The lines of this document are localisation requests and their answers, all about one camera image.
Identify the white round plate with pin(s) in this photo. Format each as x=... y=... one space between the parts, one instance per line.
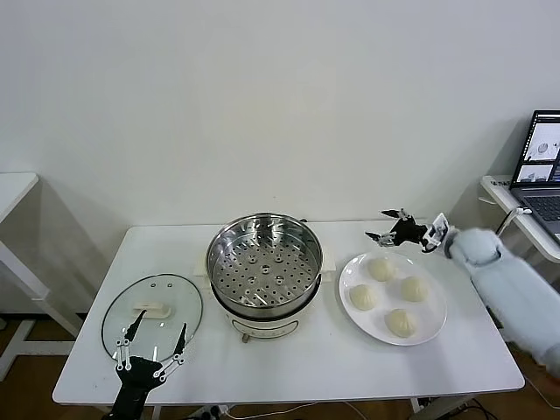
x=429 y=319

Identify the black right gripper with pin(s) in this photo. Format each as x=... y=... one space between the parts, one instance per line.
x=409 y=229

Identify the dark grey laptop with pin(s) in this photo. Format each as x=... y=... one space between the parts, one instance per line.
x=542 y=205

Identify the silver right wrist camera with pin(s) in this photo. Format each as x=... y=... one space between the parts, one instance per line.
x=437 y=228

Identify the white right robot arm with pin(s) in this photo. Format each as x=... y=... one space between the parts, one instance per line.
x=503 y=280

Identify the white steamed baozi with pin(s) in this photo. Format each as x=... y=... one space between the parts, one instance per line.
x=363 y=297
x=400 y=324
x=415 y=289
x=382 y=268

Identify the stainless steel steamer basket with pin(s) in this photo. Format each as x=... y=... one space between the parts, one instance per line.
x=227 y=245

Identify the white power strip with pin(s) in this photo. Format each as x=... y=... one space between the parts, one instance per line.
x=214 y=411

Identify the white empty side table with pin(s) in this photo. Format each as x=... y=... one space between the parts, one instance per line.
x=17 y=188

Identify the white table leg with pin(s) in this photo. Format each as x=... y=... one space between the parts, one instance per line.
x=156 y=413
x=415 y=409

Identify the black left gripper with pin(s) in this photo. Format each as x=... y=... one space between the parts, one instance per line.
x=135 y=376

